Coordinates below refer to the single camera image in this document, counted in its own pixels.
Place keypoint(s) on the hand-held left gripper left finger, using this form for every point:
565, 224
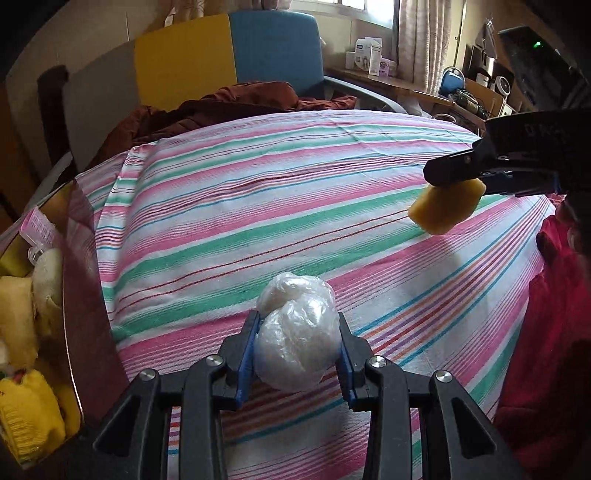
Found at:
249, 355

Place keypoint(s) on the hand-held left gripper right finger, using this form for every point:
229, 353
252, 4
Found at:
345, 364

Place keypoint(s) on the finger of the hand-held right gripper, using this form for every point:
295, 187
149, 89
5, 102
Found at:
457, 166
521, 182

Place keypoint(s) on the yellow sponge block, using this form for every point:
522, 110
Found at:
443, 210

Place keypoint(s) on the clear plastic bag ball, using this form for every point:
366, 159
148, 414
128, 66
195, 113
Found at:
295, 341

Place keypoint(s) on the gold tin box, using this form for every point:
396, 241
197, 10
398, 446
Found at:
81, 277

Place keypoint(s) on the yellow striped sock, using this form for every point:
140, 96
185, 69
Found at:
27, 415

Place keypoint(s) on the pale yellow sponge cloth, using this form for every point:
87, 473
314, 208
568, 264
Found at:
16, 318

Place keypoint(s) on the pink printed packet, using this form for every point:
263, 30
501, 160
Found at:
39, 230

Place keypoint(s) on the brown cardboard box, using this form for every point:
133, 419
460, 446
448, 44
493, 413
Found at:
496, 104

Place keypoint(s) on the white round fan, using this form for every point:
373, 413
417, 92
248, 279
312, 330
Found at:
502, 84

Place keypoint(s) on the blue round object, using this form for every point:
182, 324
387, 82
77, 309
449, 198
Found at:
452, 81

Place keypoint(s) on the wooden side desk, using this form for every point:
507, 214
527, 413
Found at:
406, 90

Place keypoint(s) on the small pink carton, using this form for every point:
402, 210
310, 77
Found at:
388, 68

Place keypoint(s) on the patterned curtain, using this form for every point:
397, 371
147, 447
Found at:
429, 41

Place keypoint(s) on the large white carton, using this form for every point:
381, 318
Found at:
368, 55

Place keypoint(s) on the small white carton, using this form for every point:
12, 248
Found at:
352, 60

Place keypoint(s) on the striped bed sheet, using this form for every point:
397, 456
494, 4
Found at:
277, 207

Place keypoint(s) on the red garment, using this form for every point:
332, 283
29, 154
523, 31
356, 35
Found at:
549, 346

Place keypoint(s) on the dark red cloth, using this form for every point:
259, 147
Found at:
231, 106

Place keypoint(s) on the grey yellow blue chair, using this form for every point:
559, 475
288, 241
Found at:
184, 64

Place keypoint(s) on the wooden wardrobe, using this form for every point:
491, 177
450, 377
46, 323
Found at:
14, 152

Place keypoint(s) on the black rolled mat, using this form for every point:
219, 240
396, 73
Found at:
53, 106

